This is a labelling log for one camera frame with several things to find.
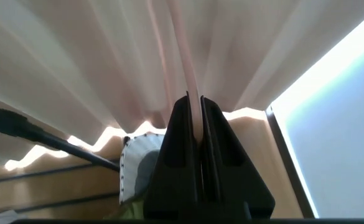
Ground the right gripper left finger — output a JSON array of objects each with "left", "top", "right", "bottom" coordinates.
[{"left": 142, "top": 91, "right": 200, "bottom": 219}]

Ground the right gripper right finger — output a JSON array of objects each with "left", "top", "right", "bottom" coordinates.
[{"left": 199, "top": 95, "right": 276, "bottom": 219}]

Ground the pink clothes hanger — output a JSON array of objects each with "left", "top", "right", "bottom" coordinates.
[{"left": 145, "top": 0, "right": 205, "bottom": 144}]

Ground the white laundry basket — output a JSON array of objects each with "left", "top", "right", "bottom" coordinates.
[{"left": 118, "top": 133, "right": 166, "bottom": 205}]

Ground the black clothes rack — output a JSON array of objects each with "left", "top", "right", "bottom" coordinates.
[{"left": 0, "top": 103, "right": 130, "bottom": 216}]

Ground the green garment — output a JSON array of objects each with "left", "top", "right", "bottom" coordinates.
[{"left": 106, "top": 198, "right": 146, "bottom": 220}]

